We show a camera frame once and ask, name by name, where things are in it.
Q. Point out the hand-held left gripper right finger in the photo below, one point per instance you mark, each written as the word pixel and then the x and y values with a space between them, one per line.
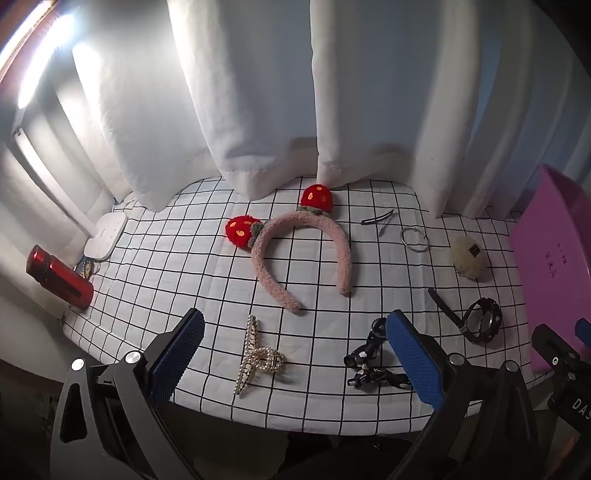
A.
pixel 414 356

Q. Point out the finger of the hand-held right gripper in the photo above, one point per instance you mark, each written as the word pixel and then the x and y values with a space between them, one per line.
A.
pixel 584 333
pixel 556 347

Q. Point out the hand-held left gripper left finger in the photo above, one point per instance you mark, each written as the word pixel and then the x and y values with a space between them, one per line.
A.
pixel 178 351

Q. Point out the pink fluffy strawberry headband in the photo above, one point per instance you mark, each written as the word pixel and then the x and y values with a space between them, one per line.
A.
pixel 259 258

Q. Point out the black-and-white checkered cloth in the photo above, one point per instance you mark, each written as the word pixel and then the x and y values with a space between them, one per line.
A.
pixel 184 286

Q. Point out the pearl hair claw clip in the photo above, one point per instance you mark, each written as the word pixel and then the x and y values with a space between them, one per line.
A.
pixel 253 360

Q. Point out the black wristwatch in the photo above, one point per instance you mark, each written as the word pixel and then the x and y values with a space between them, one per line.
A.
pixel 482 321

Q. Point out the pink plastic box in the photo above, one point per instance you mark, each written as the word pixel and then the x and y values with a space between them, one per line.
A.
pixel 549 258

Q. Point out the cream fluffy hair clip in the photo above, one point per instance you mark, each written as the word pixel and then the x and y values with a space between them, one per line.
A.
pixel 468 258

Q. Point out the silver metal hair pin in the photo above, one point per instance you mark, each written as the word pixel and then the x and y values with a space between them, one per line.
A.
pixel 384 227

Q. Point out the white flat device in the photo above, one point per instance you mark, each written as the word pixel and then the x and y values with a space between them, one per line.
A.
pixel 107 235

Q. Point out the red bottle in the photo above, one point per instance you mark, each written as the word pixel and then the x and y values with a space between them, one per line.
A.
pixel 60 279

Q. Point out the dark metal hair pin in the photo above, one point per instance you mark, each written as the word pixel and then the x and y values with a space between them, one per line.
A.
pixel 371 220

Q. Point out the white curtain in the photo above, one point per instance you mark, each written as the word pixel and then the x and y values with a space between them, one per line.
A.
pixel 415 92
pixel 198 92

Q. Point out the bright window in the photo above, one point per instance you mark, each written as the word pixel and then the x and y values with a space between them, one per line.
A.
pixel 32 60

